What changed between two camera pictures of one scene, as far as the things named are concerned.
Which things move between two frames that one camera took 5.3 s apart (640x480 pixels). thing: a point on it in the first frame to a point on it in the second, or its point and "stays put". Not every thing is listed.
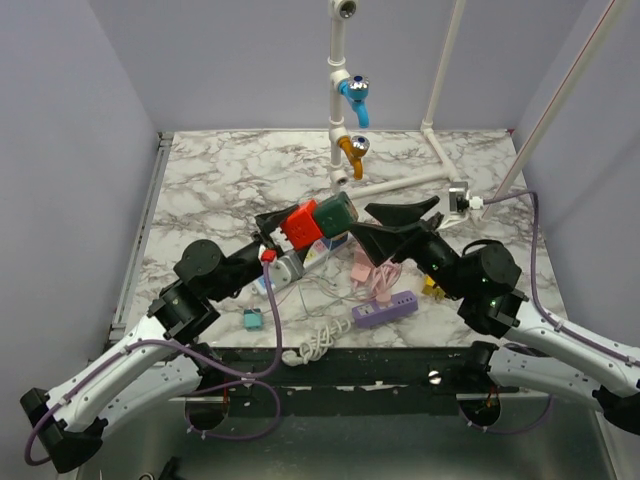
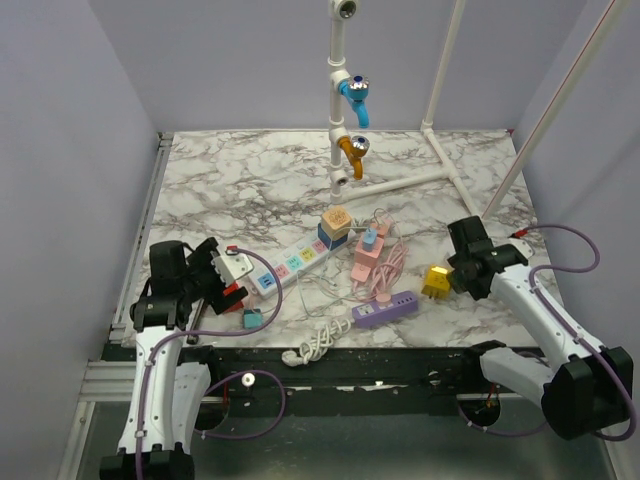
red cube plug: x=301 y=224 to x=227 y=291
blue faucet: x=355 y=89 stays put
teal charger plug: x=253 y=319 stays put
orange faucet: x=356 y=146 stays put
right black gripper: x=382 y=243 to x=476 y=290
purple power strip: x=375 y=312 stays put
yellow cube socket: x=429 y=289 stays put
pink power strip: x=362 y=266 stays put
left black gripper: x=265 y=240 to x=202 y=259
